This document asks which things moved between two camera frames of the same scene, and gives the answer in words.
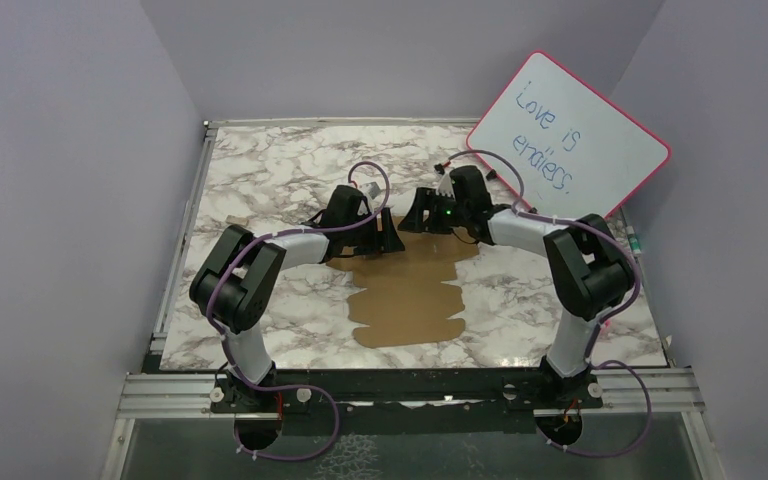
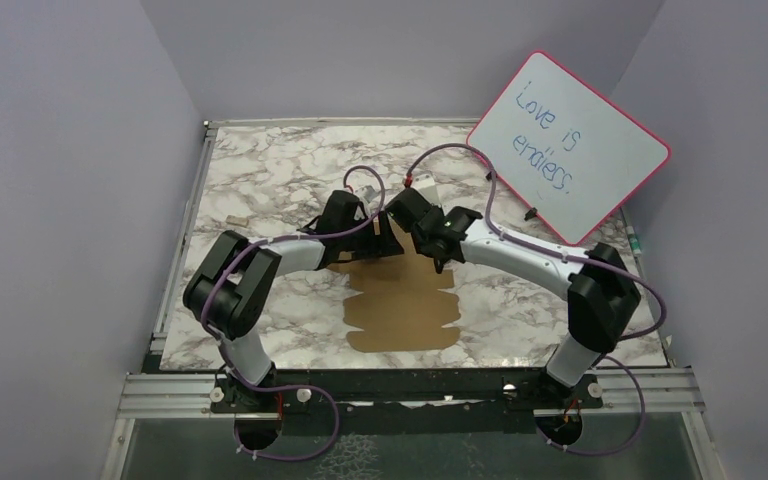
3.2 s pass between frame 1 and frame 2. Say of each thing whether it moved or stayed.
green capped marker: stayed
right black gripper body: moved
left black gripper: stayed
